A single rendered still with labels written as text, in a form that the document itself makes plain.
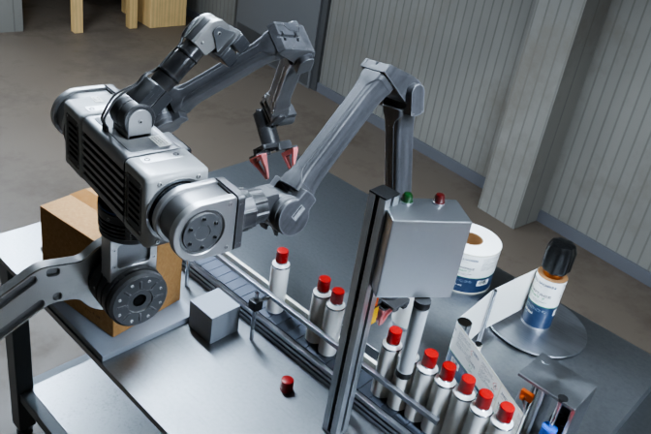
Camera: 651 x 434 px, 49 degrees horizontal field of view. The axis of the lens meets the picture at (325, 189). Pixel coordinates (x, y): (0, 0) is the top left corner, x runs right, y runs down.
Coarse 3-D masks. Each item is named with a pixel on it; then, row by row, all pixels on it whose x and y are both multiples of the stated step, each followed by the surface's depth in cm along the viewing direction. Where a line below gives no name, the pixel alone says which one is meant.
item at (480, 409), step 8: (480, 392) 155; (488, 392) 155; (480, 400) 154; (488, 400) 154; (472, 408) 156; (480, 408) 155; (488, 408) 155; (472, 416) 156; (480, 416) 155; (488, 416) 155; (464, 424) 159; (472, 424) 157; (480, 424) 156; (464, 432) 159; (472, 432) 158; (480, 432) 157
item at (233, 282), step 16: (208, 272) 213; (224, 272) 214; (240, 288) 209; (272, 320) 198; (288, 320) 199; (304, 336) 194; (336, 352) 190; (368, 384) 181; (384, 400) 177; (400, 416) 173; (416, 432) 169
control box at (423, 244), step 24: (408, 216) 139; (432, 216) 140; (456, 216) 142; (384, 240) 141; (408, 240) 140; (432, 240) 141; (456, 240) 142; (384, 264) 142; (408, 264) 143; (432, 264) 144; (456, 264) 145; (384, 288) 145; (408, 288) 146; (432, 288) 147
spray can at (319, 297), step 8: (320, 280) 183; (328, 280) 183; (320, 288) 184; (328, 288) 184; (312, 296) 186; (320, 296) 184; (328, 296) 184; (312, 304) 186; (320, 304) 185; (312, 312) 187; (320, 312) 186; (312, 320) 188; (320, 320) 187; (320, 328) 189; (312, 336) 190; (312, 344) 191
